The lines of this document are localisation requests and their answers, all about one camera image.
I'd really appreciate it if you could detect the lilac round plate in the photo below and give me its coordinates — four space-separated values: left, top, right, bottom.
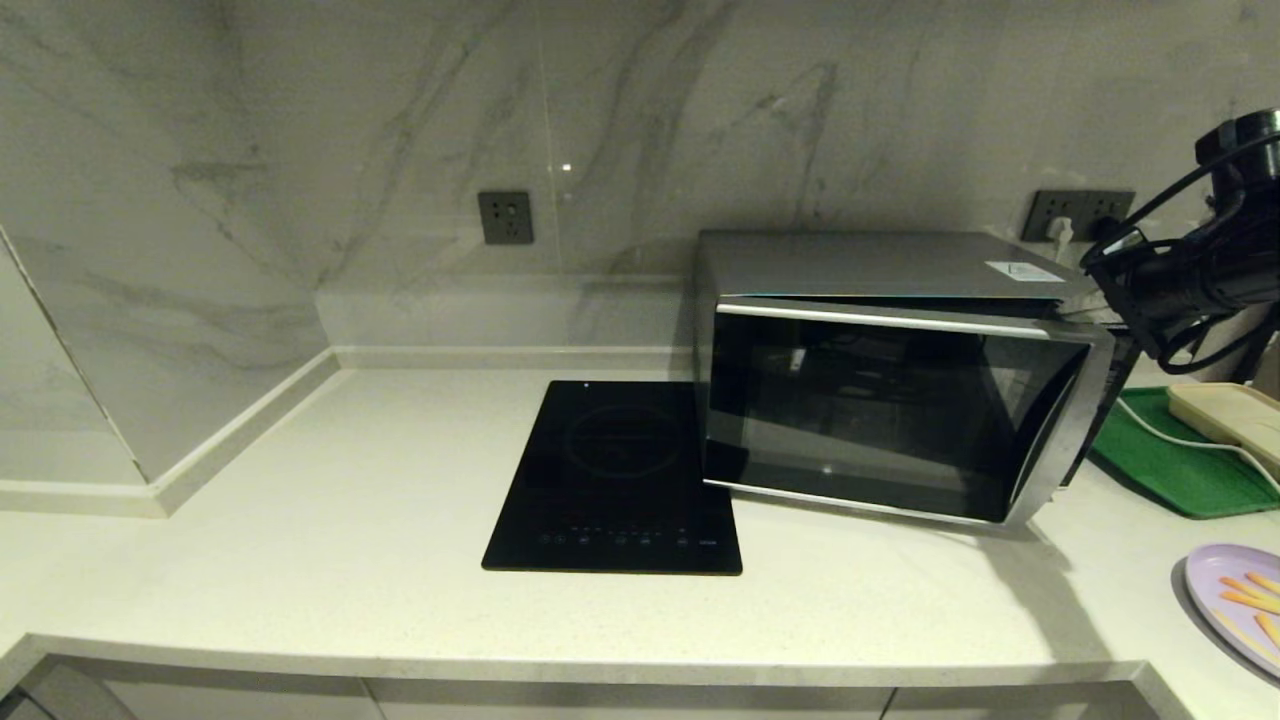
1183 543 1280 681

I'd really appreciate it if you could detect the microwave door with dark glass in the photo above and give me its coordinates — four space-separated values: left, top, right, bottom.
703 296 1117 529

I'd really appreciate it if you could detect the white paper sheet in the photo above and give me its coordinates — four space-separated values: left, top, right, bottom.
985 261 1067 284

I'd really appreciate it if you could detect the silver microwave oven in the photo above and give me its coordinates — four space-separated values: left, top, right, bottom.
694 230 1136 483

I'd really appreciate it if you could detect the beige flat appliance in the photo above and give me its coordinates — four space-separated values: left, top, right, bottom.
1166 382 1280 481

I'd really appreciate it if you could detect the green plastic tray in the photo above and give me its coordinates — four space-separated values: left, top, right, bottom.
1088 386 1280 520

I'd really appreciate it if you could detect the black induction cooktop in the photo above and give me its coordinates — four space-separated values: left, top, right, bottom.
481 380 743 576

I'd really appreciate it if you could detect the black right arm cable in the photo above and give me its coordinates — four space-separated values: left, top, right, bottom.
1085 155 1280 377

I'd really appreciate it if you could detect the grey double wall socket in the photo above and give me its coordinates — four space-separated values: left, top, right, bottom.
1022 190 1136 244

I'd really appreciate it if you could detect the white power cable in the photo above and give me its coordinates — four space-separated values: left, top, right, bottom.
1115 397 1280 498

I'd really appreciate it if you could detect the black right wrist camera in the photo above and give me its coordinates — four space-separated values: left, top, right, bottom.
1195 108 1280 183

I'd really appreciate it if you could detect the grey single wall socket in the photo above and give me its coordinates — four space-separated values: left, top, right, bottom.
477 191 534 247

